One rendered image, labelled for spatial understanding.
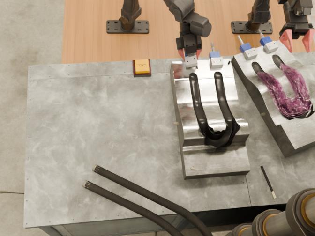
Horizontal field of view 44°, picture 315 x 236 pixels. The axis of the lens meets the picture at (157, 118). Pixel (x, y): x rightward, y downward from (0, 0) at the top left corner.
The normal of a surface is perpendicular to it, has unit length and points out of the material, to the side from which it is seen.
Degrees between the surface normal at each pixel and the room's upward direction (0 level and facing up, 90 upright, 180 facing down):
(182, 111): 27
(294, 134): 0
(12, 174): 0
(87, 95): 0
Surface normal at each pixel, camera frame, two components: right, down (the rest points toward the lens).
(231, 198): 0.07, -0.40
